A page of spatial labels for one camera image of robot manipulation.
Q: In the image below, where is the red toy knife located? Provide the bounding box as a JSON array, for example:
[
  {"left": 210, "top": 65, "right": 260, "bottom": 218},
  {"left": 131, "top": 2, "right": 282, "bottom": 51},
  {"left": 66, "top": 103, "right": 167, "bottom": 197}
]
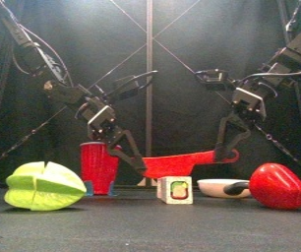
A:
[{"left": 141, "top": 149, "right": 242, "bottom": 180}]

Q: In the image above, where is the white toy sushi roll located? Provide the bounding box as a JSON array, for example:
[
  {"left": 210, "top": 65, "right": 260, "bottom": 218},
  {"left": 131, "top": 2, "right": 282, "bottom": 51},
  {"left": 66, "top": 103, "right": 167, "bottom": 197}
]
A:
[{"left": 157, "top": 175, "right": 194, "bottom": 206}]

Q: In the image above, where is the red plastic cup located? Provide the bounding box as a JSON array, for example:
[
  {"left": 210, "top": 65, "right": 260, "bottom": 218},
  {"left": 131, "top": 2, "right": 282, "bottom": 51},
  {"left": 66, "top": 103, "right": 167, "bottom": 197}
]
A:
[{"left": 79, "top": 141, "right": 123, "bottom": 196}]

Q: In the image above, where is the red toy bell pepper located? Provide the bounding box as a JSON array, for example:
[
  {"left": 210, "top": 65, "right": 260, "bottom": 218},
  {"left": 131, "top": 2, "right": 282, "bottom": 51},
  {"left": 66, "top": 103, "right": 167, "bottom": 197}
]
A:
[{"left": 249, "top": 162, "right": 301, "bottom": 211}]

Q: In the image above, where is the green toy star fruit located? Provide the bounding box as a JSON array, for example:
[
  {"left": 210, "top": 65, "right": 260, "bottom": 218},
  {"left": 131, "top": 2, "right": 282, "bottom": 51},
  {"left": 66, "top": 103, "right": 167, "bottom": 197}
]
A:
[{"left": 3, "top": 160, "right": 88, "bottom": 212}]

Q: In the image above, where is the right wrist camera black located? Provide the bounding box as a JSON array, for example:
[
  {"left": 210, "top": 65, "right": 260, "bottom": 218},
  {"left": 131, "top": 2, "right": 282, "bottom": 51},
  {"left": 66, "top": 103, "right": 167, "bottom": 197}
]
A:
[{"left": 194, "top": 68, "right": 238, "bottom": 93}]

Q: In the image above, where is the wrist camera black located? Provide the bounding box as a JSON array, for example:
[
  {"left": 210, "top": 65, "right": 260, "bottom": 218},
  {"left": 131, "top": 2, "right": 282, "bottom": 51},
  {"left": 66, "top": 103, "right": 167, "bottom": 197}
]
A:
[
  {"left": 194, "top": 68, "right": 238, "bottom": 93},
  {"left": 107, "top": 74, "right": 143, "bottom": 100}
]

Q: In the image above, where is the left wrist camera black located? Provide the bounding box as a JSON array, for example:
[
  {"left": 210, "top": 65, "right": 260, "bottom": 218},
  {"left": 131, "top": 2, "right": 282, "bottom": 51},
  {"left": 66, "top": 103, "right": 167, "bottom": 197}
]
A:
[{"left": 107, "top": 74, "right": 143, "bottom": 100}]

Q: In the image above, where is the diagonal frame brace rod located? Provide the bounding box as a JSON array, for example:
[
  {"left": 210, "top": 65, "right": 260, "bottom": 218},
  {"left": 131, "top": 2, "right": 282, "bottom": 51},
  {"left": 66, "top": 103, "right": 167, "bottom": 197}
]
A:
[
  {"left": 0, "top": 0, "right": 202, "bottom": 174},
  {"left": 110, "top": 0, "right": 301, "bottom": 180}
]

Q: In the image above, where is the white toy pan black handle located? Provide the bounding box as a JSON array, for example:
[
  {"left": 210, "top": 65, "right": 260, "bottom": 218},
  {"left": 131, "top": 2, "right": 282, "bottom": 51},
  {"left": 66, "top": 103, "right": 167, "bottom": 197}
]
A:
[{"left": 195, "top": 178, "right": 254, "bottom": 200}]

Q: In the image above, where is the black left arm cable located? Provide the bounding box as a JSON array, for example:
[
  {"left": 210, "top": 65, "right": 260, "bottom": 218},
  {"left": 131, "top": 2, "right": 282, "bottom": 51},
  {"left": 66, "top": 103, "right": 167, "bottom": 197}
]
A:
[{"left": 9, "top": 23, "right": 76, "bottom": 88}]

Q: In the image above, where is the vertical metal frame pole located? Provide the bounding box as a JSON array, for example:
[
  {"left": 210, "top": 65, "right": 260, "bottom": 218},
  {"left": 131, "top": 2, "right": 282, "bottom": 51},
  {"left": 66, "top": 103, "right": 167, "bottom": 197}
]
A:
[{"left": 145, "top": 0, "right": 155, "bottom": 189}]

